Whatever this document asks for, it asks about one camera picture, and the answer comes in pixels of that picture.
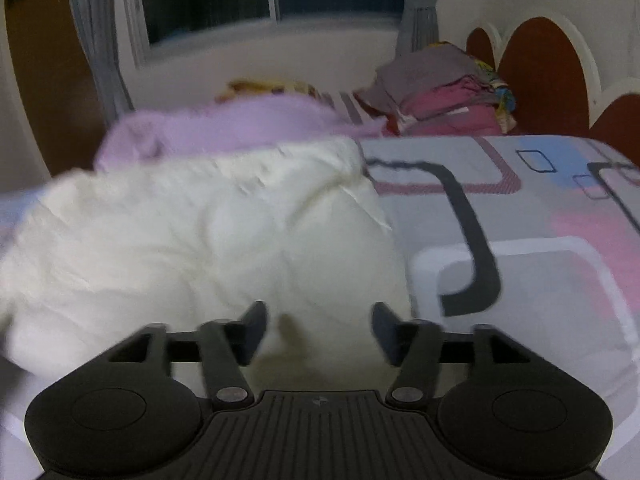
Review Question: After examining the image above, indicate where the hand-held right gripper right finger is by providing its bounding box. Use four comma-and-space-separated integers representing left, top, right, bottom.
371, 302, 536, 405

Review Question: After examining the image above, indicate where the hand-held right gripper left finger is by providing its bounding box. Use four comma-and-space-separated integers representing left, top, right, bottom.
105, 301, 269, 407

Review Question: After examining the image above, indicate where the white puffer jacket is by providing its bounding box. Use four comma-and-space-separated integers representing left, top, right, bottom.
0, 137, 414, 397

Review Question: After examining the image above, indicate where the patterned bed sheet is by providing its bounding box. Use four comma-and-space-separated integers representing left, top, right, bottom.
0, 132, 640, 443

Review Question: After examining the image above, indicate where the lilac blanket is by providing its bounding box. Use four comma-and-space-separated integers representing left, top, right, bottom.
94, 94, 382, 172

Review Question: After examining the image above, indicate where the pink folded cloth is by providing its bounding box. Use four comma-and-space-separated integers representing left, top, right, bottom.
384, 76, 512, 137

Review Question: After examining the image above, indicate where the yellow patterned cloth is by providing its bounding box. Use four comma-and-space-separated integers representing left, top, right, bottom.
219, 79, 322, 107

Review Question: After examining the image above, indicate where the grey folded cloth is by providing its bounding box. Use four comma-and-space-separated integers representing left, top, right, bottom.
354, 42, 495, 112

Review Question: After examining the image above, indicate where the colourful patterned cloth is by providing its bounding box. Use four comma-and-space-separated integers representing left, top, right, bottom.
470, 57, 518, 134

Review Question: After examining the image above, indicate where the brown and white headboard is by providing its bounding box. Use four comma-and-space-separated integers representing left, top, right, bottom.
465, 14, 640, 152

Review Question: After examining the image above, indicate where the grey curtain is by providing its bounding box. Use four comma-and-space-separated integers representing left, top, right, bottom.
64, 0, 137, 117
389, 0, 442, 57

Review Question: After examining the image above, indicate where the wooden door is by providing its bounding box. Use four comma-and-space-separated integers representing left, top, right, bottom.
4, 0, 117, 177

